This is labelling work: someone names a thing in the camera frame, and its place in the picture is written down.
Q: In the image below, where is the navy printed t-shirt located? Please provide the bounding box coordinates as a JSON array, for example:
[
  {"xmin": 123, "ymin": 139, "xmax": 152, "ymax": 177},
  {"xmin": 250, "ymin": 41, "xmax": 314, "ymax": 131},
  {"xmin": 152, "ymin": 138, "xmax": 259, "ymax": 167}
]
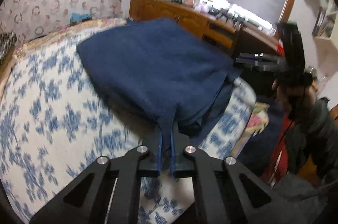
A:
[{"xmin": 76, "ymin": 17, "xmax": 243, "ymax": 158}]

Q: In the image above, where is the person right forearm grey sleeve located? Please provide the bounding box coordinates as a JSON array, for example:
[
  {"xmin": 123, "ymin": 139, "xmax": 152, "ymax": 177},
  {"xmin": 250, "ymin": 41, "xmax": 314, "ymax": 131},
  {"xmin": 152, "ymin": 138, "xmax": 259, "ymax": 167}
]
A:
[{"xmin": 285, "ymin": 98, "xmax": 337, "ymax": 183}]

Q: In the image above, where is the person right hand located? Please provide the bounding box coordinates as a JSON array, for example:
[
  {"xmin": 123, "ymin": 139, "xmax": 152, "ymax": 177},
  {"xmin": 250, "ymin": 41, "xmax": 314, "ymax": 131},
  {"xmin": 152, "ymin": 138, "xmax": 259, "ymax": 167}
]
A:
[{"xmin": 272, "ymin": 80, "xmax": 317, "ymax": 122}]

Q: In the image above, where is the floral bed blanket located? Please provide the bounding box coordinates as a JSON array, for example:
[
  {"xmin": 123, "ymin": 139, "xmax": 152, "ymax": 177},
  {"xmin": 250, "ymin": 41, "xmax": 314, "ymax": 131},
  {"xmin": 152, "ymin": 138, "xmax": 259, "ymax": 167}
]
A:
[{"xmin": 12, "ymin": 17, "xmax": 270, "ymax": 158}]

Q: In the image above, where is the wooden sideboard cabinet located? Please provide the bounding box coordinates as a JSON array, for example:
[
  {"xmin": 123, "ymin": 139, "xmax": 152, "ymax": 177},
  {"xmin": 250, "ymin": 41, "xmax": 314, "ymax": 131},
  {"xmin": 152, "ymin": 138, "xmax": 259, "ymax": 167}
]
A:
[{"xmin": 129, "ymin": 0, "xmax": 278, "ymax": 58}]

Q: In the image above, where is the blue white floral cloth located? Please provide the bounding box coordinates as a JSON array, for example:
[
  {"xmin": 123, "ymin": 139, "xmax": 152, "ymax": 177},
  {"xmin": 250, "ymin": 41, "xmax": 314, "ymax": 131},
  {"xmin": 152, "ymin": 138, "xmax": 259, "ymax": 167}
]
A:
[{"xmin": 1, "ymin": 26, "xmax": 257, "ymax": 223}]

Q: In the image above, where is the blue item at bedhead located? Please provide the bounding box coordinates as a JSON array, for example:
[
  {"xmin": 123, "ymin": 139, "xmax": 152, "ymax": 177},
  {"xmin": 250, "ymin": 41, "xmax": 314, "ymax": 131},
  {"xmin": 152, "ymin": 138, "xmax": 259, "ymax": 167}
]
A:
[{"xmin": 69, "ymin": 12, "xmax": 92, "ymax": 25}]

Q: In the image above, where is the dark patterned folded cloth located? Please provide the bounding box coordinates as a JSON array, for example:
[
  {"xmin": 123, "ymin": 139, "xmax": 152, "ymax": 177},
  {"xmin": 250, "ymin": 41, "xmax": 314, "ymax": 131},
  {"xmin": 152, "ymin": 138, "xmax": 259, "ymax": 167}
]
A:
[{"xmin": 0, "ymin": 31, "xmax": 17, "ymax": 64}]

